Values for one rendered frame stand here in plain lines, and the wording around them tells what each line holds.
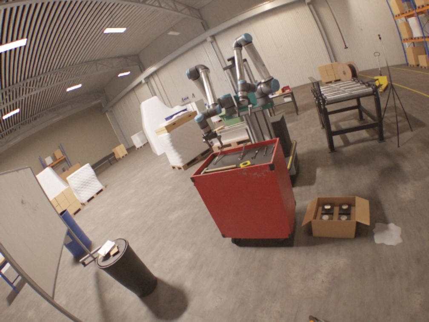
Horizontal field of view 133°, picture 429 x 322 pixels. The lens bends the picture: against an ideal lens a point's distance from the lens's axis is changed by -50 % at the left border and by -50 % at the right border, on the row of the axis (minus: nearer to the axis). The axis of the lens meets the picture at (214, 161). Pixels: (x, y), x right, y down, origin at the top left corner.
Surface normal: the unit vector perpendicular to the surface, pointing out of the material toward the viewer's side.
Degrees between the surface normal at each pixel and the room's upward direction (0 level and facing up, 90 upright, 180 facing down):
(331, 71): 90
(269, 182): 90
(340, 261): 0
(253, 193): 90
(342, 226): 90
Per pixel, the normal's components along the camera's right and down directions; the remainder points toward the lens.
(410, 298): -0.39, -0.86
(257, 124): -0.47, 0.50
